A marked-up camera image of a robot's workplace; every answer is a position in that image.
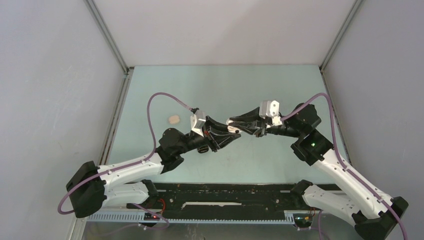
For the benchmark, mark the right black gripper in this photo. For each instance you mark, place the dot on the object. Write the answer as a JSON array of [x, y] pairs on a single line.
[[258, 128]]

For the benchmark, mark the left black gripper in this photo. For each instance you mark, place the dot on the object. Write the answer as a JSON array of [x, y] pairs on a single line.
[[217, 140]]

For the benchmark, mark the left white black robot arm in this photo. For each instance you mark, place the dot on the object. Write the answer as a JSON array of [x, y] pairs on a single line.
[[93, 186]]

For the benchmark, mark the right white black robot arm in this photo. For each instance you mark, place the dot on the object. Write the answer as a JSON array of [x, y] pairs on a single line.
[[372, 212]]

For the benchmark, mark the black earbud charging case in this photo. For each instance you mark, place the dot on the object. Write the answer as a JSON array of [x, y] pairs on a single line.
[[202, 150]]

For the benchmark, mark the beige earbud charging case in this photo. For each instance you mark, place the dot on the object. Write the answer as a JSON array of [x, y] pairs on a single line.
[[174, 119]]

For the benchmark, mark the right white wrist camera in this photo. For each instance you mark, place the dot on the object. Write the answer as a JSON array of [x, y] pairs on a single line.
[[269, 112]]

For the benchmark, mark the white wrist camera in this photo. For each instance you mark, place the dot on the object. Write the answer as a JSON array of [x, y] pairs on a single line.
[[269, 112], [197, 121]]

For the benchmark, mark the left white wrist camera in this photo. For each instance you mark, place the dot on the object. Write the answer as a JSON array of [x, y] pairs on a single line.
[[197, 121]]

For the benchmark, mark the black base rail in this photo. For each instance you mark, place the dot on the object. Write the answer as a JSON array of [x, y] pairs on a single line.
[[226, 201]]

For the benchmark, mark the grey cable duct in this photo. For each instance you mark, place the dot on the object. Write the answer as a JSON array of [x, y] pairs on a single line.
[[139, 217]]

